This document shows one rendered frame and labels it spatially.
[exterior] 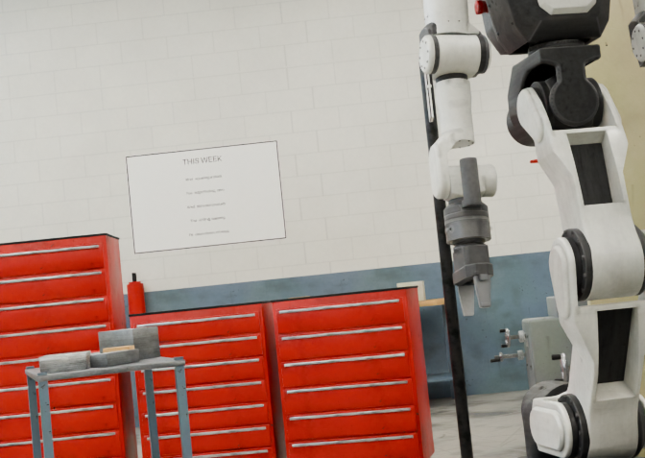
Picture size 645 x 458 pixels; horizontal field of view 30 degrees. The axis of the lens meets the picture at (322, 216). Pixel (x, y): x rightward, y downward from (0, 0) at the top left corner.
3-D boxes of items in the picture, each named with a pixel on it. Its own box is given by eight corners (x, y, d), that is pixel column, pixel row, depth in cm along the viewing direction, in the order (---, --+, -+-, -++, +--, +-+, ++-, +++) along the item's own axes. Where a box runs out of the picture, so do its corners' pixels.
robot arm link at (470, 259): (441, 287, 240) (436, 229, 243) (488, 284, 242) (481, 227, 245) (460, 276, 228) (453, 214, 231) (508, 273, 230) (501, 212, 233)
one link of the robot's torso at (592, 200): (559, 313, 237) (509, 108, 256) (642, 304, 240) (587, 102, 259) (583, 285, 223) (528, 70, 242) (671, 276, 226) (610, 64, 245)
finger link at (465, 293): (476, 315, 239) (473, 283, 240) (461, 315, 238) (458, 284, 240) (474, 316, 240) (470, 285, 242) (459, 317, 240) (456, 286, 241)
